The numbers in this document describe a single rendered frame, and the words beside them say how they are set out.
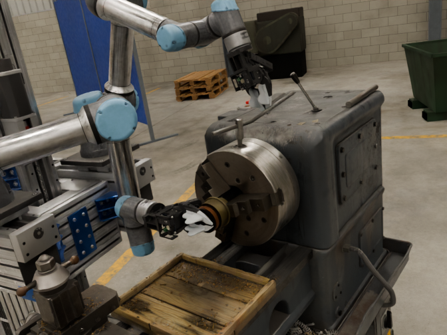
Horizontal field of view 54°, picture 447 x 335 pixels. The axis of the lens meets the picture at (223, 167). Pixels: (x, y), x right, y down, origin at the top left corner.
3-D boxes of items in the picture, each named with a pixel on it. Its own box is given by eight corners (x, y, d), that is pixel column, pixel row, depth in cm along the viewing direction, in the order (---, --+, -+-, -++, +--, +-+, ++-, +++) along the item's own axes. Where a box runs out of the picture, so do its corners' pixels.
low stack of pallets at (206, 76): (195, 90, 1025) (192, 71, 1010) (230, 86, 998) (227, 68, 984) (175, 102, 914) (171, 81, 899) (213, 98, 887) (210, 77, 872)
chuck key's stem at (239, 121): (240, 157, 128) (238, 119, 123) (235, 155, 129) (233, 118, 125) (245, 155, 129) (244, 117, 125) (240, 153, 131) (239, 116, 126)
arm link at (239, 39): (233, 38, 135) (253, 28, 130) (238, 52, 136) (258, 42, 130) (218, 42, 130) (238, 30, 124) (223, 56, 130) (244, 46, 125)
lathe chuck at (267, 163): (215, 219, 153) (207, 133, 140) (295, 244, 135) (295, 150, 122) (198, 230, 146) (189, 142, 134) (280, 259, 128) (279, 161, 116)
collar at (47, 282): (56, 267, 99) (53, 256, 98) (77, 276, 95) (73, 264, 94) (24, 286, 94) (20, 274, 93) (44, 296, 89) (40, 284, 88)
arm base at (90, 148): (72, 157, 171) (66, 133, 168) (99, 145, 183) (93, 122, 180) (101, 158, 164) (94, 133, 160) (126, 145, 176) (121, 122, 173)
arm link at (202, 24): (173, 29, 135) (197, 14, 127) (197, 25, 143) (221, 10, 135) (183, 54, 136) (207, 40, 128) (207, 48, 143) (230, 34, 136)
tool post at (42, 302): (70, 303, 102) (60, 267, 99) (90, 313, 98) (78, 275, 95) (42, 322, 97) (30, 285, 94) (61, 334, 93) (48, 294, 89)
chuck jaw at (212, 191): (229, 191, 135) (206, 161, 137) (237, 183, 132) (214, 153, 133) (207, 206, 127) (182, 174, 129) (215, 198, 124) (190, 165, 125)
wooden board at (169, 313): (182, 262, 143) (180, 251, 141) (277, 292, 121) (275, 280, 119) (110, 316, 121) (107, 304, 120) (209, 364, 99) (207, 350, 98)
